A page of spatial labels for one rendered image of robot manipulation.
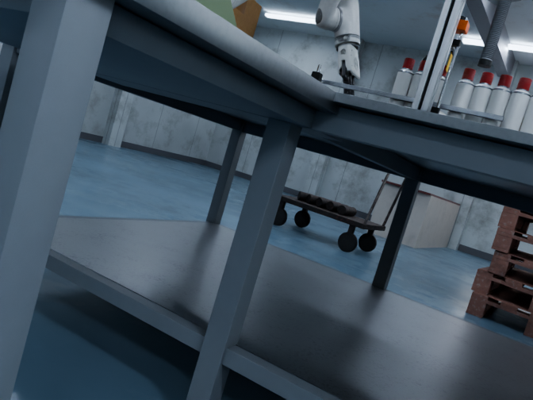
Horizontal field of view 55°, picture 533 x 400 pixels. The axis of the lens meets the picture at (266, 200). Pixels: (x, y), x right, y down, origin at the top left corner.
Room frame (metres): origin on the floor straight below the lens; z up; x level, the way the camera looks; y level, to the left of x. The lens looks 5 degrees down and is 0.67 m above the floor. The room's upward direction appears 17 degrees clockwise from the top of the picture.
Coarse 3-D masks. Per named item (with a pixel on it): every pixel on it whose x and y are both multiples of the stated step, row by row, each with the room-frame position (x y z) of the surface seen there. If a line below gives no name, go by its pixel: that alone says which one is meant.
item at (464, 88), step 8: (464, 72) 1.58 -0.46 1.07; (472, 72) 1.56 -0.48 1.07; (464, 80) 1.56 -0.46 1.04; (472, 80) 1.57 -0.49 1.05; (456, 88) 1.57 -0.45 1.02; (464, 88) 1.55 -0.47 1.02; (472, 88) 1.56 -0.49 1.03; (456, 96) 1.56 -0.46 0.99; (464, 96) 1.55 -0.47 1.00; (456, 104) 1.56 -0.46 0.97; (464, 104) 1.55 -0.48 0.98; (448, 112) 1.57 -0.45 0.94; (456, 112) 1.55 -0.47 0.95
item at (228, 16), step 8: (200, 0) 0.92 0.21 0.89; (208, 0) 0.93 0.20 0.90; (216, 0) 0.95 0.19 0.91; (224, 0) 0.97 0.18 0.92; (208, 8) 0.94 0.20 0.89; (216, 8) 0.95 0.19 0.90; (224, 8) 0.97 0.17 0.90; (224, 16) 0.97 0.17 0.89; (232, 16) 0.99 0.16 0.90; (232, 24) 1.00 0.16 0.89
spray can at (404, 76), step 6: (408, 60) 1.65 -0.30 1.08; (414, 60) 1.65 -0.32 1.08; (408, 66) 1.65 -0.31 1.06; (402, 72) 1.64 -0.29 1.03; (408, 72) 1.64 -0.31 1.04; (396, 78) 1.66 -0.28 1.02; (402, 78) 1.64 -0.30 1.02; (408, 78) 1.64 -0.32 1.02; (396, 84) 1.65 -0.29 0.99; (402, 84) 1.64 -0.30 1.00; (408, 84) 1.64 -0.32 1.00; (396, 90) 1.64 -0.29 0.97; (402, 90) 1.64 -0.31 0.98; (390, 102) 1.65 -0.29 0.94; (396, 102) 1.64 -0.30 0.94; (402, 102) 1.64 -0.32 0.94
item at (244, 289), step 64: (0, 64) 1.60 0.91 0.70; (0, 128) 1.60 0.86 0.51; (256, 128) 2.78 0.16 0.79; (320, 128) 1.11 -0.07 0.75; (384, 128) 1.05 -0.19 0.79; (256, 192) 1.14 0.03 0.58; (64, 256) 1.45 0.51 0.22; (128, 256) 1.64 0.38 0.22; (192, 256) 1.90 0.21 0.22; (256, 256) 1.15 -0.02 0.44; (384, 256) 2.37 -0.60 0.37; (192, 320) 1.24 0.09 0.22; (256, 320) 1.39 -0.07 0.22; (320, 320) 1.57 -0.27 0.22; (384, 320) 1.80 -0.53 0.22; (448, 320) 2.12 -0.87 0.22; (192, 384) 1.15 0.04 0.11; (320, 384) 1.09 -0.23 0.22; (384, 384) 1.20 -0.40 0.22; (448, 384) 1.33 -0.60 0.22; (512, 384) 1.50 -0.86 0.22
